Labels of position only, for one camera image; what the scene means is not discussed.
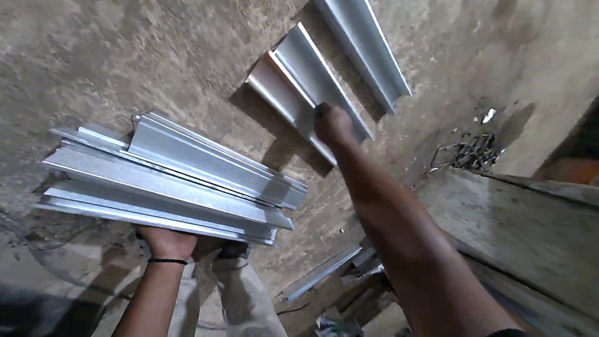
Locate person's right hand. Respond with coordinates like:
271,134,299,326
314,103,356,149

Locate person's left hand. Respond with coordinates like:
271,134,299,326
136,227,198,262

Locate silver channel with reddish tint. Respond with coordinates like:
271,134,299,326
246,51,338,167

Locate stack of silver metal channels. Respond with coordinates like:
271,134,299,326
35,112,309,247

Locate person's right forearm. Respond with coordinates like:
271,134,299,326
333,136,529,337

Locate person's left forearm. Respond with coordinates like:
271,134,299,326
111,257,189,337

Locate plain silver metal channel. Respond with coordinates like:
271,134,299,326
313,0,412,116
273,22,375,143

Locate person's legs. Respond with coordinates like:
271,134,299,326
169,242,288,337

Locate narrow silver metal strip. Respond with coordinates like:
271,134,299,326
281,244,363,302

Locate pile of metal scraps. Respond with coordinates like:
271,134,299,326
315,307,365,337

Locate large grey wooden board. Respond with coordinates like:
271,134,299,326
414,168,599,337

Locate orange object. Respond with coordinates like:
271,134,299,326
545,158,599,186

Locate pile of bent metal wires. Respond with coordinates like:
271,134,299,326
430,133,506,173

